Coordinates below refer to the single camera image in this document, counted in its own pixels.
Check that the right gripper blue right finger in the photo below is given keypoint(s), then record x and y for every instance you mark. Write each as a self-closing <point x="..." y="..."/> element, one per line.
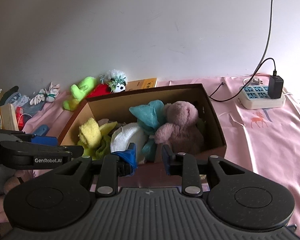
<point x="173" y="162"/>

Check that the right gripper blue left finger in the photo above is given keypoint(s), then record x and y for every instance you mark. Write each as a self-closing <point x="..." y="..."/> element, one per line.
<point x="127" y="160"/>

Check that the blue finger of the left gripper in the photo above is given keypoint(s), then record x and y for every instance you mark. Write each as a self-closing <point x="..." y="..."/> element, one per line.
<point x="44" y="140"/>

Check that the pink plush bear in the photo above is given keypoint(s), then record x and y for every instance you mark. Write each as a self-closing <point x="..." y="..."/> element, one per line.
<point x="180" y="131"/>

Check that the yellow fuzzy cloth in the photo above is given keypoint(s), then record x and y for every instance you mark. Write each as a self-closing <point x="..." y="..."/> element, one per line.
<point x="91" y="134"/>

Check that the grey pink sock bundle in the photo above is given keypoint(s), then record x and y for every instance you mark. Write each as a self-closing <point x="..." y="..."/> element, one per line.
<point x="107" y="121"/>

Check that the teal mesh bath pouf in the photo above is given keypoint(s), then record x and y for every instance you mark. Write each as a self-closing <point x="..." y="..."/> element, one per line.
<point x="150" y="117"/>

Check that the lime green yarn cloth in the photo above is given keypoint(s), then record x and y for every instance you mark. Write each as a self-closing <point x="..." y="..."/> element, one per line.
<point x="97" y="153"/>

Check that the person's left hand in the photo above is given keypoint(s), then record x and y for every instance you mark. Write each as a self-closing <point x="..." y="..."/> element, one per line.
<point x="17" y="179"/>

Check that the blue glasses case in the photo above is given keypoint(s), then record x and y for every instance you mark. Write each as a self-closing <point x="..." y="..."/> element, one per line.
<point x="42" y="130"/>

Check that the brown cardboard box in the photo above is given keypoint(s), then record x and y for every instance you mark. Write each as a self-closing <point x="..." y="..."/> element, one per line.
<point x="116" y="106"/>

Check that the lime green plush toy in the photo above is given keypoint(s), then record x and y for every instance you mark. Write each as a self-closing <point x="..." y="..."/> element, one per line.
<point x="79" y="92"/>

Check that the red plush toy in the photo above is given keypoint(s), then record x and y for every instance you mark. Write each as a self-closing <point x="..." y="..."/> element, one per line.
<point x="99" y="90"/>

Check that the white panda plush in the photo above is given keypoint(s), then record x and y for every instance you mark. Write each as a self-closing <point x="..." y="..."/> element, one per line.
<point x="115" y="79"/>

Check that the yellow flat box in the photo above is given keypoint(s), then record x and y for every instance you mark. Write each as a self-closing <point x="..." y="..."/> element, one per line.
<point x="141" y="84"/>

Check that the pink printed tablecloth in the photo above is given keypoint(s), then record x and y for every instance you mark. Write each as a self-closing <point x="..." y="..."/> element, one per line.
<point x="271" y="150"/>

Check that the white power strip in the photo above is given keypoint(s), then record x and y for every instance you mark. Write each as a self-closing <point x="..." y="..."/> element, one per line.
<point x="256" y="97"/>

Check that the black power adapter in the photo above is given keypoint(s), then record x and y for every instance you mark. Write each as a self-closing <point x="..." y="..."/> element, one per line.
<point x="275" y="87"/>

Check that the white knotted rope toy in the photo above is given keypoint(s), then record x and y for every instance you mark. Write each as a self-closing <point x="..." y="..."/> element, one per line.
<point x="46" y="94"/>

